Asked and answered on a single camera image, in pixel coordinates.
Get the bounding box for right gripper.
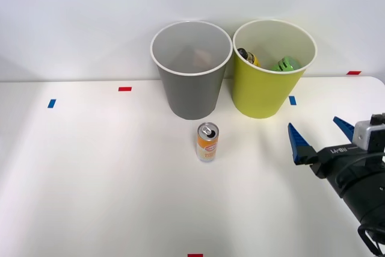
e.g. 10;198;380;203
288;116;385;180

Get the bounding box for yellow plastic bottle black cap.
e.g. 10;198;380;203
236;48;262;67

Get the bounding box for yellow-green plastic waste bin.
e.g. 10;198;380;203
232;19;318;119

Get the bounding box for green plastic bottle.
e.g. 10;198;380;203
272;55;303;72

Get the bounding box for orange and white drink can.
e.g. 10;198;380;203
196;122;220;163

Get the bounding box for grey plastic waste bin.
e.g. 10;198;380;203
150;20;233;120

